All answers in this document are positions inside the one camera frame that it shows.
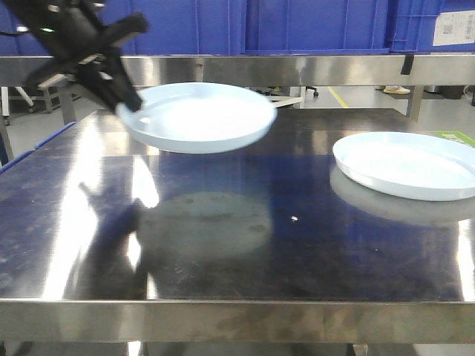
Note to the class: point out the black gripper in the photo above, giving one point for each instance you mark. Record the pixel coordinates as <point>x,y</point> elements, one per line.
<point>83,47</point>

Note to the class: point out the light blue plate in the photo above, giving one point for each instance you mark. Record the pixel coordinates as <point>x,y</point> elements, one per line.
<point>408,165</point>
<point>199,117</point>

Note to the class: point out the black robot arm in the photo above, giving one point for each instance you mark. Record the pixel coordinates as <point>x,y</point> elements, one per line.
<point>84,49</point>

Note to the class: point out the blue plastic crate middle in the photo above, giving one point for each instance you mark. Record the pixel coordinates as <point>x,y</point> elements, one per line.
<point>183,27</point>

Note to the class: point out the blue plastic crate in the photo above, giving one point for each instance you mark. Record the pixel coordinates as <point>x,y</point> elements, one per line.
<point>23,45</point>
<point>347,27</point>
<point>183,27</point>

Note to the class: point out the blue plastic crate left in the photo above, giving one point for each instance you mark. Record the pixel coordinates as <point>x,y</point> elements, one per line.
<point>23,45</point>

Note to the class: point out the blue plastic crate right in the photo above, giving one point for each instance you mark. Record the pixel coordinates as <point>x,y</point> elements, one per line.
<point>347,27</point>

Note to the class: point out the black tape strip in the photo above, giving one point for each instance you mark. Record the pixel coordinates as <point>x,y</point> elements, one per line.
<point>407,65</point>

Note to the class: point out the white paper label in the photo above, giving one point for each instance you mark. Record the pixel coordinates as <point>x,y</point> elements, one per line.
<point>454,28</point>

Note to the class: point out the stainless steel shelf rail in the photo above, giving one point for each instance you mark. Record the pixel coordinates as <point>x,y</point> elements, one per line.
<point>432,69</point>

